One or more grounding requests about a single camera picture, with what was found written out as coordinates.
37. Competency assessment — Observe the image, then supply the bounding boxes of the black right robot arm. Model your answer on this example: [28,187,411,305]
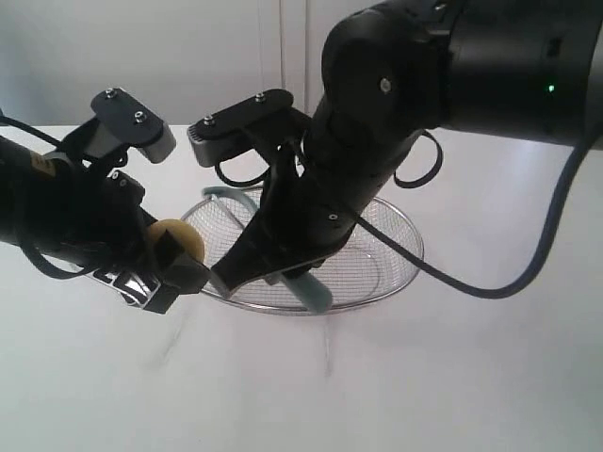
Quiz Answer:
[212,1,602,299]

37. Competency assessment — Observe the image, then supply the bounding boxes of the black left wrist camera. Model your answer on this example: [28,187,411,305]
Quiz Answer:
[58,87,178,166]

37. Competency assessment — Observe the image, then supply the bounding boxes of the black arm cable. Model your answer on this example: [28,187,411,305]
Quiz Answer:
[0,112,100,279]
[214,126,603,300]

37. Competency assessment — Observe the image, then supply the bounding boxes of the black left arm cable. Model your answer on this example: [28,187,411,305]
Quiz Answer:
[0,112,100,279]

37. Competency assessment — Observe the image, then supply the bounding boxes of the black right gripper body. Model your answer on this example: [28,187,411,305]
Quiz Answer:
[259,138,372,271]

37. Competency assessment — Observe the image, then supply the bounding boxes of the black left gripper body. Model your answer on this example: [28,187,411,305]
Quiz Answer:
[65,169,162,306]

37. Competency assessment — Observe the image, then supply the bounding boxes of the teal vegetable peeler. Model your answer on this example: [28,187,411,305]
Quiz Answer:
[203,186,333,315]

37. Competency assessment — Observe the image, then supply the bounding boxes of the yellow lemon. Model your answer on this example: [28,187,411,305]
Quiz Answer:
[146,218,205,263]

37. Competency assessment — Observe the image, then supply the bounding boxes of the metal wire mesh basket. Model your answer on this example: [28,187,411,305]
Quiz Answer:
[183,186,418,316]

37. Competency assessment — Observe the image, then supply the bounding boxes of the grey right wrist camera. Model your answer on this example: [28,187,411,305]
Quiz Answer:
[187,89,311,168]

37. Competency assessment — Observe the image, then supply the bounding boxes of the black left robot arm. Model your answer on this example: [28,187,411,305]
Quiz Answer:
[1,138,210,315]

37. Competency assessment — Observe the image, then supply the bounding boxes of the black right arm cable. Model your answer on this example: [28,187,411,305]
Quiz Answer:
[214,126,603,300]

